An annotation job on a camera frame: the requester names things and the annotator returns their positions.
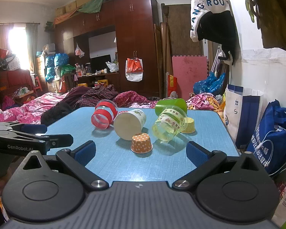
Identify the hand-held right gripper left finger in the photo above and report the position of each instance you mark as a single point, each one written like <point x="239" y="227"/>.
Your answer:
<point x="85" y="153"/>

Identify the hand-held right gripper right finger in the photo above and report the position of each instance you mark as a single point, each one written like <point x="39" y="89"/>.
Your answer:
<point x="196" y="153"/>

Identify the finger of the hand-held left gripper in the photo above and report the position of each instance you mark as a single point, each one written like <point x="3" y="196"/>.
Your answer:
<point x="58" y="138"/>
<point x="34" y="128"/>

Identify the yellow paper cup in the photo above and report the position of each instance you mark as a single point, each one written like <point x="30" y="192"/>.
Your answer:
<point x="190" y="126"/>

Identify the clear labelled plastic cup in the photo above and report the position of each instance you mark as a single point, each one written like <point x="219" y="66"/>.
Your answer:
<point x="168" y="126"/>

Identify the clear cup with red bands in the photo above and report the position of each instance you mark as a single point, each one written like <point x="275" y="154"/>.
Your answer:
<point x="105" y="112"/>

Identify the white paper cup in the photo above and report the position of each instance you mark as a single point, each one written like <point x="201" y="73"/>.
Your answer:
<point x="128" y="126"/>

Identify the green plastic cup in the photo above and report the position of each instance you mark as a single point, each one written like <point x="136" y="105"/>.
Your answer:
<point x="171" y="105"/>

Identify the orange polka dot paper cup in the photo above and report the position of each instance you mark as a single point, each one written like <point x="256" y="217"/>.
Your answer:
<point x="142" y="144"/>

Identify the pink floral blanket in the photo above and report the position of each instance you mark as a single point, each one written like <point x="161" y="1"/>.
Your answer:
<point x="26" y="109"/>

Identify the black garment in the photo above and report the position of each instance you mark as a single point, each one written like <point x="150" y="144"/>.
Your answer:
<point x="57" y="114"/>

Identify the red plastic stool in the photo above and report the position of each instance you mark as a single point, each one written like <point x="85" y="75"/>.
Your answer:
<point x="37" y="83"/>

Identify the floral pillow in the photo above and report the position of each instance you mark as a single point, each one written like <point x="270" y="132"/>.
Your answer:
<point x="202" y="101"/>

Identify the red cloth covered cabinet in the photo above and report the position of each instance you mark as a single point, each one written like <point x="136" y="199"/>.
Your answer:
<point x="13" y="78"/>

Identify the dark plaid garment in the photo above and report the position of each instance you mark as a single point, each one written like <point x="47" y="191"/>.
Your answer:
<point x="97" y="95"/>

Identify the white and blue paper bag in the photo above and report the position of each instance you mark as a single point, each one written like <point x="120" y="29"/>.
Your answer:
<point x="243" y="114"/>

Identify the pile of blue plastic bags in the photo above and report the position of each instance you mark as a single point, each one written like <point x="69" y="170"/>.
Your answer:
<point x="57" y="64"/>

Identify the blue plastic bag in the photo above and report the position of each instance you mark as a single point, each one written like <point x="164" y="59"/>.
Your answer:
<point x="208" y="83"/>

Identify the red and yellow bag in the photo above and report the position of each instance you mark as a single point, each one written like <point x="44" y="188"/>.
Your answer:
<point x="172" y="85"/>

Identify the pink foam mat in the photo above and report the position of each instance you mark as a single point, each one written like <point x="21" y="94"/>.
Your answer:
<point x="189" y="76"/>

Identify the beige curtain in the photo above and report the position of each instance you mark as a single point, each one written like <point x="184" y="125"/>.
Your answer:
<point x="31" y="45"/>

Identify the black computer monitor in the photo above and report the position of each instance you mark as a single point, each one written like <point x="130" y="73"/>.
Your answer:
<point x="100" y="63"/>

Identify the blue fabric tote bag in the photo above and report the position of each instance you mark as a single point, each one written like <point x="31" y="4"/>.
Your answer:
<point x="278" y="124"/>

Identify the small white plastic bag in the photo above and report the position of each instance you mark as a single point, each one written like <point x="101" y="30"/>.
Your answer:
<point x="79" y="51"/>

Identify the orange and white shopping bag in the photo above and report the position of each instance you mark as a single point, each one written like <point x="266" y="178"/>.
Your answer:
<point x="134" y="68"/>

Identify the brown wooden board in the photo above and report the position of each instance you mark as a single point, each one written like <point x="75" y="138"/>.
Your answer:
<point x="183" y="28"/>

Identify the small cardboard box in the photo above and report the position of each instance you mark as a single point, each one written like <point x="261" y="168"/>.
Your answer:
<point x="71" y="6"/>

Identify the white and black hanging jacket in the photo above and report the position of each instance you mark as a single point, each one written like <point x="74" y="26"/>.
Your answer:
<point x="214" y="26"/>

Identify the dark wooden wardrobe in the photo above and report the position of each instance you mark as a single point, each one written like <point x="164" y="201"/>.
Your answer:
<point x="138" y="35"/>

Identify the green cloth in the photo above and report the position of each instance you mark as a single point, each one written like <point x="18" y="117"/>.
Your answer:
<point x="91" y="4"/>

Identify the green plastic hanger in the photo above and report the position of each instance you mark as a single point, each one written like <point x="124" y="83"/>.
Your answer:
<point x="250" y="2"/>

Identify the olive hanging garment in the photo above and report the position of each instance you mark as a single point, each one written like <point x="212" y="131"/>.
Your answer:
<point x="278" y="14"/>

